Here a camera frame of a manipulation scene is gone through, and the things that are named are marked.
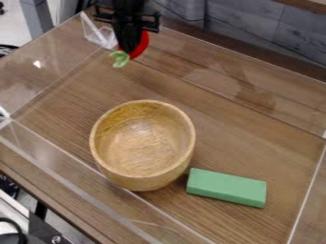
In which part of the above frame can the red plush strawberry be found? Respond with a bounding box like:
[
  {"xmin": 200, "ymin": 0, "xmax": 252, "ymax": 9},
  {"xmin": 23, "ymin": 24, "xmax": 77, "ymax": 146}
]
[{"xmin": 109, "ymin": 30, "xmax": 149, "ymax": 68}]

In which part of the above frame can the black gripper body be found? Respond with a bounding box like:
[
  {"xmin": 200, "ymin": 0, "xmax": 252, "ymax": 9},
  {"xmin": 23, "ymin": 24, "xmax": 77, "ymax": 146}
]
[{"xmin": 93, "ymin": 0, "xmax": 162, "ymax": 32}]

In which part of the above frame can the green rectangular block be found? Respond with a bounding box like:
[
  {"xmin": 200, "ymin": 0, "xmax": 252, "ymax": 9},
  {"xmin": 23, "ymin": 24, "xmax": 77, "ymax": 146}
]
[{"xmin": 186, "ymin": 168, "xmax": 267, "ymax": 208}]

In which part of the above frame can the black cable bottom left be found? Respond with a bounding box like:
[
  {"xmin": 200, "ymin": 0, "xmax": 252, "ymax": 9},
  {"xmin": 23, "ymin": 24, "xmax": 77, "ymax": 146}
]
[{"xmin": 0, "ymin": 217, "xmax": 29, "ymax": 244}]

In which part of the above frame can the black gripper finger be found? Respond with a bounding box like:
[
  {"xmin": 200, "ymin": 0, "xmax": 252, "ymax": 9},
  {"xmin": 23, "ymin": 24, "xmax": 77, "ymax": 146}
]
[
  {"xmin": 128, "ymin": 27, "xmax": 145, "ymax": 55},
  {"xmin": 113, "ymin": 24, "xmax": 129, "ymax": 52}
]

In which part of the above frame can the clear acrylic tray enclosure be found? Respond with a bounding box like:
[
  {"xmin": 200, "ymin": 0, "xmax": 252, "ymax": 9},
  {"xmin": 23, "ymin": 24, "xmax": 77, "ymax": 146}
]
[{"xmin": 0, "ymin": 18, "xmax": 326, "ymax": 244}]

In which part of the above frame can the wooden bowl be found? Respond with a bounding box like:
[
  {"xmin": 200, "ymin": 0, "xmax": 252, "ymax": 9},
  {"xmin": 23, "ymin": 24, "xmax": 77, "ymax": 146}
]
[{"xmin": 89, "ymin": 99, "xmax": 196, "ymax": 192}]

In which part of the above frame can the black metal bracket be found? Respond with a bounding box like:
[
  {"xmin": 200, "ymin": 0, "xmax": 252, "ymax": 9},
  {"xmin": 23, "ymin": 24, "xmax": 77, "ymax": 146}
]
[{"xmin": 27, "ymin": 213, "xmax": 72, "ymax": 244}]

